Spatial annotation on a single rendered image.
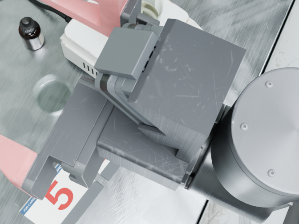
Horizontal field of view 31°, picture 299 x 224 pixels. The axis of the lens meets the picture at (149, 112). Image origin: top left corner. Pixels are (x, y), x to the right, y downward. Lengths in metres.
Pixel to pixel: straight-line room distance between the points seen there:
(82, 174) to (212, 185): 0.07
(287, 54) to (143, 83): 0.60
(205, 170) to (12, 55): 0.52
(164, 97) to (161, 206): 0.51
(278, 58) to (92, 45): 0.28
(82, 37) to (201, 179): 0.41
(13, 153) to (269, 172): 0.14
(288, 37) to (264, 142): 0.59
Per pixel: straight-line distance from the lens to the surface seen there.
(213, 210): 0.74
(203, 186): 0.32
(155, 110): 0.23
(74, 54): 0.72
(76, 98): 0.30
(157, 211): 0.73
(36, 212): 0.71
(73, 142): 0.30
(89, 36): 0.69
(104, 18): 0.36
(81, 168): 0.30
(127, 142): 0.29
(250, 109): 0.24
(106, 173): 0.73
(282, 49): 0.82
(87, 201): 0.73
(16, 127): 0.76
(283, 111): 0.24
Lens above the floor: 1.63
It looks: 75 degrees down
